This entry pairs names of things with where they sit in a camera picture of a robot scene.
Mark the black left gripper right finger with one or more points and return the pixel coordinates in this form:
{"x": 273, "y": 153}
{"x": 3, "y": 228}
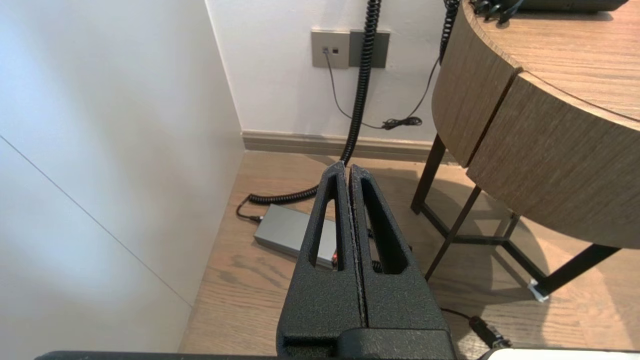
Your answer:
{"x": 400, "y": 305}

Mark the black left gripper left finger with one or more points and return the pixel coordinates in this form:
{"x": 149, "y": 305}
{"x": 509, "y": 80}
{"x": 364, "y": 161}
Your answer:
{"x": 310, "y": 310}

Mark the curved front wooden drawer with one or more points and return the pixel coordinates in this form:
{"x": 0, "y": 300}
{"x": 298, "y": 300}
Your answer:
{"x": 560, "y": 165}

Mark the grey power adapter brick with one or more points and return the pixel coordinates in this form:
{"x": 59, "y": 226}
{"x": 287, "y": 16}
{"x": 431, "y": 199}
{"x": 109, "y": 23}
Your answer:
{"x": 285, "y": 230}

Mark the grey skirting board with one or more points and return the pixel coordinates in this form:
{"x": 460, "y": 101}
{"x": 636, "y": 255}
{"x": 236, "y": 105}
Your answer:
{"x": 300, "y": 145}

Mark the round wooden side table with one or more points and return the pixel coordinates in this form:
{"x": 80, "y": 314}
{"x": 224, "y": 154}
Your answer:
{"x": 470, "y": 90}

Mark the black and white desk telephone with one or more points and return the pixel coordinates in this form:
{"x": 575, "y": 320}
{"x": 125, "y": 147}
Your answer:
{"x": 575, "y": 5}

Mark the beige wall phone socket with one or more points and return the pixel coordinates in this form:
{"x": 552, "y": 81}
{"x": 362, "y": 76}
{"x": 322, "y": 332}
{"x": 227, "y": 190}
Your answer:
{"x": 330, "y": 57}

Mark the grey blank wall plate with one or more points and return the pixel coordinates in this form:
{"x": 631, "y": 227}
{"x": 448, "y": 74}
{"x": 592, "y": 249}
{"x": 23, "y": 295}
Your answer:
{"x": 382, "y": 50}

